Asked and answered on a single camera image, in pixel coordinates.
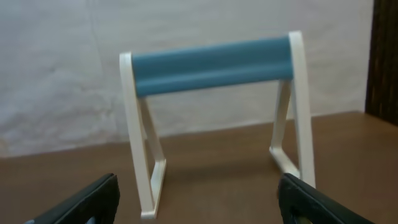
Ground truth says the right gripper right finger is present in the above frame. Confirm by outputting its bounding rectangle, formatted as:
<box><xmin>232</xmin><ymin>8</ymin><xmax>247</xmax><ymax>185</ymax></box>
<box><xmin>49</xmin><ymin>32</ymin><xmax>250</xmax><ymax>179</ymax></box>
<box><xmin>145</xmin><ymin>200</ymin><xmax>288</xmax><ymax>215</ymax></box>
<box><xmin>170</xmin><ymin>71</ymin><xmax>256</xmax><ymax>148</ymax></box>
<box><xmin>277</xmin><ymin>173</ymin><xmax>374</xmax><ymax>224</ymax></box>

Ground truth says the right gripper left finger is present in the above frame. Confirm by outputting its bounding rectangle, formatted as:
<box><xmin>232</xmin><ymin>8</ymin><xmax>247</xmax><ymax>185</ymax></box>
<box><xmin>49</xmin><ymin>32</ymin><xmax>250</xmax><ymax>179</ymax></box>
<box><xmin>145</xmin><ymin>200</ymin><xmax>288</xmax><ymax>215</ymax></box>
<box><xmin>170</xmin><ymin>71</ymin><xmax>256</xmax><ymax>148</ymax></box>
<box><xmin>26</xmin><ymin>173</ymin><xmax>121</xmax><ymax>224</ymax></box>

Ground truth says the white and blue stand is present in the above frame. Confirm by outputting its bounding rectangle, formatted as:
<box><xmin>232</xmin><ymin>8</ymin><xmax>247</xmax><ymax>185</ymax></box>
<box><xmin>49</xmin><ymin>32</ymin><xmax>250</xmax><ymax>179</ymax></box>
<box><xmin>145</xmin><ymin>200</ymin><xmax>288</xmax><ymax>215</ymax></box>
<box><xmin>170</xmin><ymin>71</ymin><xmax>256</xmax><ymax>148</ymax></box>
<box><xmin>119</xmin><ymin>30</ymin><xmax>317</xmax><ymax>220</ymax></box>

